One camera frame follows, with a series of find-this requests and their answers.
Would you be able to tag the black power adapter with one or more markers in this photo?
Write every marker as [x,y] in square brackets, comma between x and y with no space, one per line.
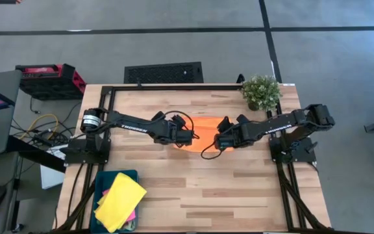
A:
[42,139]

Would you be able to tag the white box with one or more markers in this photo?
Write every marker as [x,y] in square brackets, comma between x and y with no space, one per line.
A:
[52,175]

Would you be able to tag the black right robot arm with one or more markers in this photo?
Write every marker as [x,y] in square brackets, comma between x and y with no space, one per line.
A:
[271,125]

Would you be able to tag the orange microfiber towel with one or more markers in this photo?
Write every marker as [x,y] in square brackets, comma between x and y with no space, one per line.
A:
[204,130]

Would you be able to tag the black floor grille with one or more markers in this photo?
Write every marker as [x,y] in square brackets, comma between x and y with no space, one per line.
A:
[164,73]

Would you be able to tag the green potted plant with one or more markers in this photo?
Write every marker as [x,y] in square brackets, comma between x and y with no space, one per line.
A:
[261,92]

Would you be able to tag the teal plastic bin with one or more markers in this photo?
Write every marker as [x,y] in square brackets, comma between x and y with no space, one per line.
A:
[97,182]

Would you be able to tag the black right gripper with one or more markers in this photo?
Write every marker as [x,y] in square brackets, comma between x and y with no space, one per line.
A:
[235,133]

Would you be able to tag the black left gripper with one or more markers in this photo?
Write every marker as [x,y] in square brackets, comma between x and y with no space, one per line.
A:
[170,131]

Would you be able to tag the red and black case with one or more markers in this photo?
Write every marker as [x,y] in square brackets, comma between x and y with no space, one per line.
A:
[50,84]

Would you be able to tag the black desk leg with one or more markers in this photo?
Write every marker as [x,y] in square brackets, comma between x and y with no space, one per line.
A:
[34,154]

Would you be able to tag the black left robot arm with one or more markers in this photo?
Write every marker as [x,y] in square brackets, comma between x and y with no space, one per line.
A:
[132,125]

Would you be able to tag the yellow microfiber towel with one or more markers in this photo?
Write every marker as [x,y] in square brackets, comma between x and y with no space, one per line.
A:
[119,201]

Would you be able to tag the black table clamp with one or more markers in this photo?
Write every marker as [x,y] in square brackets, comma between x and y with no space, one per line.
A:
[240,79]

